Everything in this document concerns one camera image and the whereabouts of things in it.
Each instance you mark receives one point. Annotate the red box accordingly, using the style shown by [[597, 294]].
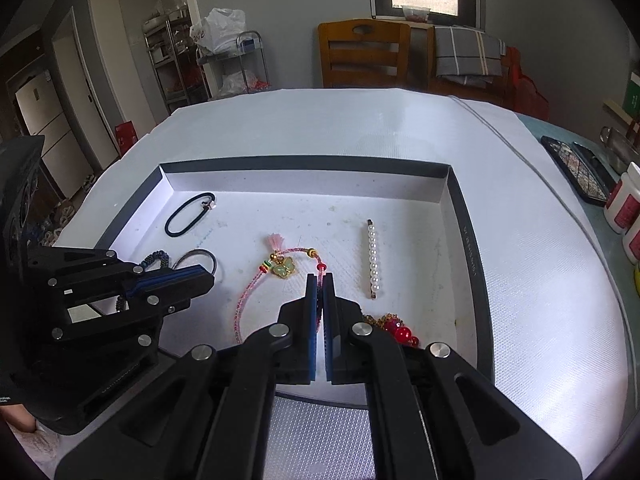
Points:
[[126, 137]]

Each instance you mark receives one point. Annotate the metal shelf rack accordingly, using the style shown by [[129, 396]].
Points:
[[175, 60]]

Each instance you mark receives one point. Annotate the grey plaid cloth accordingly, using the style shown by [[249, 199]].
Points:
[[465, 55]]

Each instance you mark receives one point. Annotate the white refrigerator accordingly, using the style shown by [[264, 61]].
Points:
[[45, 130]]

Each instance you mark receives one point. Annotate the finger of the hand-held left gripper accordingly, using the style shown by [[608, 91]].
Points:
[[170, 292], [90, 270]]

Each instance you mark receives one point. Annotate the yellow bottle blue label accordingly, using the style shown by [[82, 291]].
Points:
[[637, 280]]

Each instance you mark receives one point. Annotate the black phone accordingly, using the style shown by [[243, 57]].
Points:
[[597, 167]]

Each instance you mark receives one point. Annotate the person's left hand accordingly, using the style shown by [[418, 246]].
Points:
[[15, 417]]

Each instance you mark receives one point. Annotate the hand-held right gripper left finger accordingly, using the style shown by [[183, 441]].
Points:
[[312, 330]]

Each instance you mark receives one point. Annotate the white plastic bag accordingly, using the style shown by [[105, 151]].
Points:
[[220, 30]]

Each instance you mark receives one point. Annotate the red bag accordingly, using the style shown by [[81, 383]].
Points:
[[530, 90]]

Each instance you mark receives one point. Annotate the green box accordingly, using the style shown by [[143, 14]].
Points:
[[632, 95]]

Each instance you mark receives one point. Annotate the white bottle red label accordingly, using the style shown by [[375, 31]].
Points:
[[632, 237], [625, 200]]

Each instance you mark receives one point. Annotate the colour palette case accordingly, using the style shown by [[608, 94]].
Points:
[[570, 165]]

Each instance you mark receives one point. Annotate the pearl hair clip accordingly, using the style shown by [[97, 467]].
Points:
[[371, 260]]

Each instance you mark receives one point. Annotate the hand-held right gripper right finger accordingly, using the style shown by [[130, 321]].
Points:
[[327, 330]]

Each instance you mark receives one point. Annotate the dark grey shallow box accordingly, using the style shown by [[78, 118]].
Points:
[[300, 210]]

